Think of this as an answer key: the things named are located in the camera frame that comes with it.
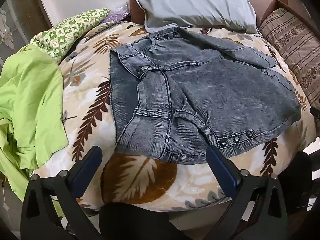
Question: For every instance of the brown cushion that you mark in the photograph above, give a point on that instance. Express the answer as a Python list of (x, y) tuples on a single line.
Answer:
[(265, 0)]

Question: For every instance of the lime green sheet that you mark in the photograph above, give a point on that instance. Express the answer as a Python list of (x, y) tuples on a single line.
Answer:
[(27, 100)]

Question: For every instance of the green patterned pillow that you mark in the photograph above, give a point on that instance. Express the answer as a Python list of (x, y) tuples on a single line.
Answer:
[(67, 30)]

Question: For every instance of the leaf print blanket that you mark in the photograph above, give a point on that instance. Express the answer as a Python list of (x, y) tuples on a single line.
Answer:
[(140, 180)]

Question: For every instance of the grey denim pants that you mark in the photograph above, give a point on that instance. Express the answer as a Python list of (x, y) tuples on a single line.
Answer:
[(200, 92)]

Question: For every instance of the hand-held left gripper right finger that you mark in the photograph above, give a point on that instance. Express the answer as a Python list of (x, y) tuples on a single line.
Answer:
[(221, 166)]

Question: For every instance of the light blue pillow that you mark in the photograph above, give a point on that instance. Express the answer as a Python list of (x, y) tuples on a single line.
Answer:
[(195, 2)]

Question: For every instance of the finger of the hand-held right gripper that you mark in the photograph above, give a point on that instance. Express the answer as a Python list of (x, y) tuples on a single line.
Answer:
[(315, 113)]

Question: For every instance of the wooden glass door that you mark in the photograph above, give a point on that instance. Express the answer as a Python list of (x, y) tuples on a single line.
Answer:
[(15, 22)]

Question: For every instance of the brown striped pillow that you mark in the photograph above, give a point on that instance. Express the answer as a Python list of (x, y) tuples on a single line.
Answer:
[(295, 47)]

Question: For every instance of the purple plastic bag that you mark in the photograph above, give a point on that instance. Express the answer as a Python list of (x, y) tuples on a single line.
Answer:
[(117, 15)]

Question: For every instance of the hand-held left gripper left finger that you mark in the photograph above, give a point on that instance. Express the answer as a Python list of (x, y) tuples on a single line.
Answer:
[(87, 165)]

